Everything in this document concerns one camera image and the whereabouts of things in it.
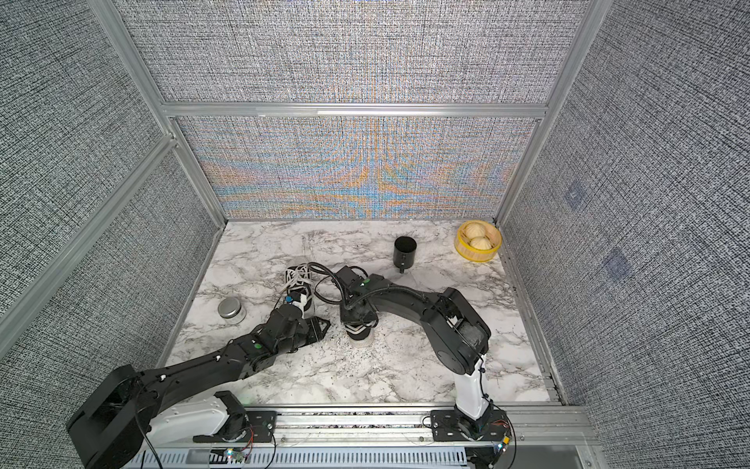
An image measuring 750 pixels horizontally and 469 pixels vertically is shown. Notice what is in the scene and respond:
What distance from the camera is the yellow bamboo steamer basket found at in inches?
42.0

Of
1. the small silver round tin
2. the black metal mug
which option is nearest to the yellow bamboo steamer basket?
the black metal mug

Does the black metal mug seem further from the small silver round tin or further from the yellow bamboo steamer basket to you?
the small silver round tin
